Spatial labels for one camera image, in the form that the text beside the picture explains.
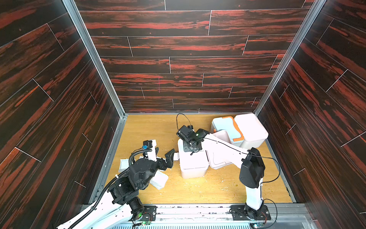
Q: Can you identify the pink medicine chest box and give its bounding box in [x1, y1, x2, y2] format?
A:
[178, 139, 232, 179]

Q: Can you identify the white orange handled box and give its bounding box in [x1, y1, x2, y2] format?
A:
[210, 116, 245, 147]

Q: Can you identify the white pink first aid box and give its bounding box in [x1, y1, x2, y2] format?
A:
[234, 113, 268, 149]

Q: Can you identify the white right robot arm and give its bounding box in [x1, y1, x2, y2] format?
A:
[176, 126, 266, 219]

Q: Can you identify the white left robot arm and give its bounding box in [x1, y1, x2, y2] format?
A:
[58, 148, 175, 229]

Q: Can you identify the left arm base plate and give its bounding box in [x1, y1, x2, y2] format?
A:
[134, 205, 157, 225]

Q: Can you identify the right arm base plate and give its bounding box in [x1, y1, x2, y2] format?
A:
[229, 204, 271, 221]

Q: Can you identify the aluminium frame rail right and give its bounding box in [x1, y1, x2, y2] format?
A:
[254, 0, 326, 116]

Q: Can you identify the aluminium frame rail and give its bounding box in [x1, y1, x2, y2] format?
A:
[254, 0, 326, 116]
[61, 0, 128, 118]

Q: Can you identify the aluminium frame rail left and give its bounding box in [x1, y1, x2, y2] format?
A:
[61, 0, 128, 118]

